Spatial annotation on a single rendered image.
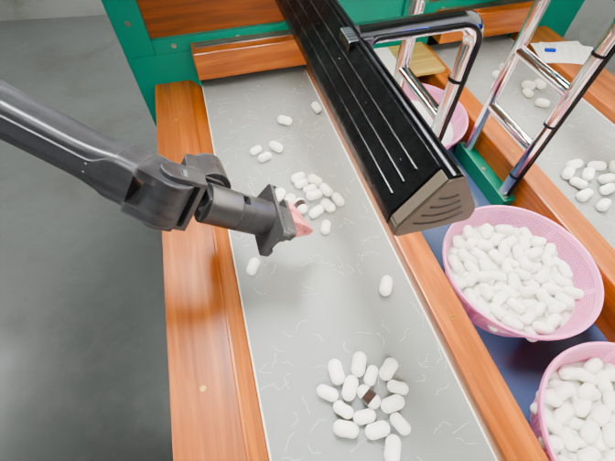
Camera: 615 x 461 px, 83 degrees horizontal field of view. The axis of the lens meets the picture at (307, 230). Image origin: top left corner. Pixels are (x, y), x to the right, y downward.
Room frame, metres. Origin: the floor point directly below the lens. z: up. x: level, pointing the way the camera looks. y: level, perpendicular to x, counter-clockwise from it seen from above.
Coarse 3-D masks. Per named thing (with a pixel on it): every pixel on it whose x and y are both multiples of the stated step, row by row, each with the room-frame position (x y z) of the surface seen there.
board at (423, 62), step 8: (392, 48) 1.01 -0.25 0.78; (416, 48) 1.01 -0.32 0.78; (424, 48) 1.01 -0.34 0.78; (416, 56) 0.97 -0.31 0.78; (424, 56) 0.97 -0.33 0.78; (432, 56) 0.97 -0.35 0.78; (416, 64) 0.93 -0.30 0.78; (424, 64) 0.93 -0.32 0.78; (432, 64) 0.93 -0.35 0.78; (440, 64) 0.93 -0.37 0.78; (416, 72) 0.89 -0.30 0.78; (424, 72) 0.89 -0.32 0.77; (432, 72) 0.90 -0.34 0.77; (440, 72) 0.90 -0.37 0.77
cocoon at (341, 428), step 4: (340, 420) 0.06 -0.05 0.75; (336, 424) 0.05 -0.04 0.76; (340, 424) 0.05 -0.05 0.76; (344, 424) 0.05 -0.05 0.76; (348, 424) 0.05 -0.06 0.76; (352, 424) 0.05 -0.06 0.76; (356, 424) 0.05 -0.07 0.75; (336, 428) 0.05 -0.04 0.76; (340, 428) 0.05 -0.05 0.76; (344, 428) 0.05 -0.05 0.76; (348, 428) 0.05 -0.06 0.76; (352, 428) 0.05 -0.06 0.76; (356, 428) 0.05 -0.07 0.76; (336, 432) 0.04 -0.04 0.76; (340, 432) 0.04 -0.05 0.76; (344, 432) 0.04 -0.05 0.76; (348, 432) 0.04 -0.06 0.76; (352, 432) 0.04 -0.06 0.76; (356, 432) 0.04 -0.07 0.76; (340, 436) 0.04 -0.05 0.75; (344, 436) 0.04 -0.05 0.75; (348, 436) 0.04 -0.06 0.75; (352, 436) 0.04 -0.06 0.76; (356, 436) 0.04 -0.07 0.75
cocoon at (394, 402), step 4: (392, 396) 0.09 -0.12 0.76; (396, 396) 0.09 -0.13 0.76; (400, 396) 0.09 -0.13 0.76; (384, 400) 0.08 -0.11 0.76; (388, 400) 0.08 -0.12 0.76; (392, 400) 0.08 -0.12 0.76; (396, 400) 0.08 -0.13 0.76; (400, 400) 0.08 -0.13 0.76; (404, 400) 0.08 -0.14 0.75; (384, 404) 0.08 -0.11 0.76; (388, 404) 0.08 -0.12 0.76; (392, 404) 0.08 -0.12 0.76; (396, 404) 0.08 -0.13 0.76; (400, 404) 0.08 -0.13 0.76; (404, 404) 0.08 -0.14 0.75; (384, 408) 0.07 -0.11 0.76; (388, 408) 0.07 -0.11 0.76; (392, 408) 0.07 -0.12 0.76; (396, 408) 0.07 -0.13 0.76; (400, 408) 0.07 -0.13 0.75; (384, 412) 0.07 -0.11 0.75; (388, 412) 0.07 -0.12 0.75; (392, 412) 0.07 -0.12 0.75
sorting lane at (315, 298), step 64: (256, 128) 0.70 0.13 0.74; (320, 128) 0.70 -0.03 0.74; (256, 192) 0.49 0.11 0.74; (256, 256) 0.33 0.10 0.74; (320, 256) 0.33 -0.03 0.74; (384, 256) 0.33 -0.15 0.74; (256, 320) 0.21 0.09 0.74; (320, 320) 0.21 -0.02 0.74; (384, 320) 0.21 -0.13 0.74; (256, 384) 0.11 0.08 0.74; (384, 384) 0.11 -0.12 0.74; (448, 384) 0.11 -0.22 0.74; (320, 448) 0.03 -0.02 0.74; (448, 448) 0.03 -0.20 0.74
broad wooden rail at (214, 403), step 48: (192, 96) 0.80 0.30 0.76; (192, 144) 0.62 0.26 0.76; (192, 240) 0.35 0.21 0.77; (192, 288) 0.26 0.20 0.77; (192, 336) 0.17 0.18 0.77; (240, 336) 0.18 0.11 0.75; (192, 384) 0.10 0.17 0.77; (240, 384) 0.10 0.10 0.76; (192, 432) 0.04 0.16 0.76; (240, 432) 0.04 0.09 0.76
